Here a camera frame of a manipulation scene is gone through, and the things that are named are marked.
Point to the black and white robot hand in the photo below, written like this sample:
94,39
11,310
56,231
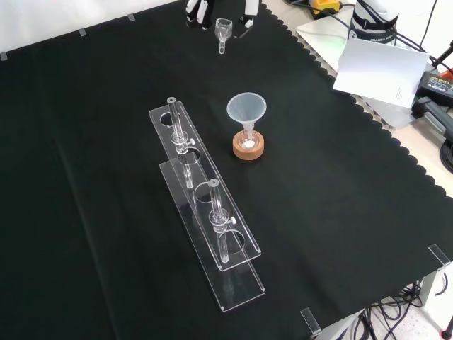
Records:
198,14

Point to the clear glass weighing funnel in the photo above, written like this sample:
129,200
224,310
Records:
224,30

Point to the translucent plastic funnel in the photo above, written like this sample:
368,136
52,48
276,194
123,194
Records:
246,108

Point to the clear acrylic funnel stand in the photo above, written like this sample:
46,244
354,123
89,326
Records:
209,212

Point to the grey tape strip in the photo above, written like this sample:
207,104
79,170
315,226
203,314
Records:
82,32
3,56
130,17

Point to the yellow stop button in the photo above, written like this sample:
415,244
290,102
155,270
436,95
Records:
323,5

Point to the small round-bottom glass flask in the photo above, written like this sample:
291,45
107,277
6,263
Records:
247,141

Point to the black bench cloth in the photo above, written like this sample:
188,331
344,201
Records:
106,177

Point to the white card board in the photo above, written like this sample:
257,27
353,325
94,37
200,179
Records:
378,71

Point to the black power supply box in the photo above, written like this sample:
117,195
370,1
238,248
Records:
437,85

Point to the grey handheld device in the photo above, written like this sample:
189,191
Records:
433,113

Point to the clear cloth clip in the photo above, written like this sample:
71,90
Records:
440,255
310,320

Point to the grey table leg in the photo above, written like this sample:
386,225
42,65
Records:
430,287

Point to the pale base plate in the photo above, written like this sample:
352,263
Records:
318,32

